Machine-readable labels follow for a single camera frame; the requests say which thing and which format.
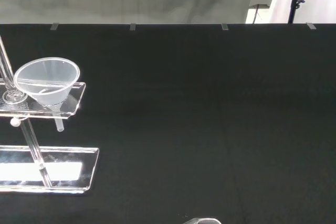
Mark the clear acrylic funnel stand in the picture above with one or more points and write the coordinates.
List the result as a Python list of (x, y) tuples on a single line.
[(65, 167)]

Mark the black bench cloth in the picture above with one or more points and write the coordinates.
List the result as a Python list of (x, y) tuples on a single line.
[(210, 119)]

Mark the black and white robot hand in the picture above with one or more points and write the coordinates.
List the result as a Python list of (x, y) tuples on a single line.
[(203, 221)]

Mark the clear cloth clip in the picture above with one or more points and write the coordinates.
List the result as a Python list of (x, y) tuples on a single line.
[(225, 26), (311, 25), (132, 27), (54, 26)]

